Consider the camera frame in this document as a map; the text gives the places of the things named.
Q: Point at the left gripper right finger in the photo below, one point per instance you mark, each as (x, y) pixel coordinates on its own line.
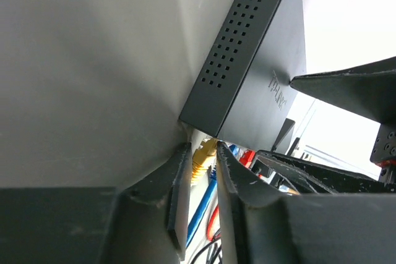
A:
(260, 224)

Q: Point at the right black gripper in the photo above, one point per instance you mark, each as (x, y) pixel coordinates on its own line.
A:
(368, 91)

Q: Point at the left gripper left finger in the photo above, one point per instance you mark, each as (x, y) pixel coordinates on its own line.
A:
(150, 219)

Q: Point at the black network switch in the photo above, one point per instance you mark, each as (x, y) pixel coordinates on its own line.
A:
(242, 94)

